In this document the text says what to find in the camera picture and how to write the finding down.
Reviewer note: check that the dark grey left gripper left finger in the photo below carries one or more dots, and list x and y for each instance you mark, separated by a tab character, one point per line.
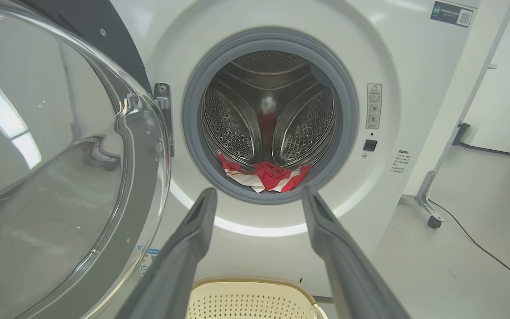
179	266

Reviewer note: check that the cream perforated laundry basket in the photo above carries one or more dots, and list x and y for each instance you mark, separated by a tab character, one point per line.
250	301

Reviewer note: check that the black metal floor base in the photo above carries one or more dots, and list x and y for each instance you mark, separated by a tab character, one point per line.
461	130

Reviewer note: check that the grey warning sticker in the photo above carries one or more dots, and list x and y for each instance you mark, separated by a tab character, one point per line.
373	106

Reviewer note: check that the blue energy label sticker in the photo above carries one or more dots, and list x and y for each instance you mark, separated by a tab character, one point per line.
148	261

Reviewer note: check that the white partition panel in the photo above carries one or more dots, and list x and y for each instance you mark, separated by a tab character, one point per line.
476	57

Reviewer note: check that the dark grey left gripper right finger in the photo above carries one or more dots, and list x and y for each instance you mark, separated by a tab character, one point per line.
348	274

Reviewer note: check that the round dark washing machine door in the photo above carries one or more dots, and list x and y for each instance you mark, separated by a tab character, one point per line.
60	177

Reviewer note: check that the red and white garment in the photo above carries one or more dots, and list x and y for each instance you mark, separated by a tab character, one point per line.
272	175

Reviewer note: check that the black QR code sticker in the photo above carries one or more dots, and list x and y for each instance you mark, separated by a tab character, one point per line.
452	13

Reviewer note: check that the white front-loading washing machine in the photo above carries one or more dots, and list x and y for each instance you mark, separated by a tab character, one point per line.
405	53

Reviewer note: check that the metal partition leg with caster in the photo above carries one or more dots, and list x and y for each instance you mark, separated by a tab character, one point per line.
425	195

